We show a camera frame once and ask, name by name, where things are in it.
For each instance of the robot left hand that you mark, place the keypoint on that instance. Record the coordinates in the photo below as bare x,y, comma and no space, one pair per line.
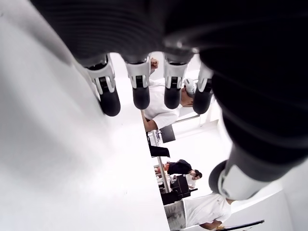
240,60

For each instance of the seated person white shirt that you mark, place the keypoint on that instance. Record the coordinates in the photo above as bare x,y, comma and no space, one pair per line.
158,113

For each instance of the black chair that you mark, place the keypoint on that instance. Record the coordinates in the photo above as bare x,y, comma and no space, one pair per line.
158,151

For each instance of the person in dark shirt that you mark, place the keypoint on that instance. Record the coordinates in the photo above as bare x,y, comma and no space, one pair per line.
179,167

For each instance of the distant person white shirt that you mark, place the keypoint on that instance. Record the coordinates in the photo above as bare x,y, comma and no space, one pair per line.
191,181

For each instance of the black equipment rack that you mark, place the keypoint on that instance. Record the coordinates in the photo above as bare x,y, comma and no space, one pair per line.
179,186

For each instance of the standing person beige trousers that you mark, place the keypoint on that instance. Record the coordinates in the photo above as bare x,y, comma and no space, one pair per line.
204,209

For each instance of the dark flat board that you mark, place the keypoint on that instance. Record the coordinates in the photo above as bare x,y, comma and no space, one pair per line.
245,224

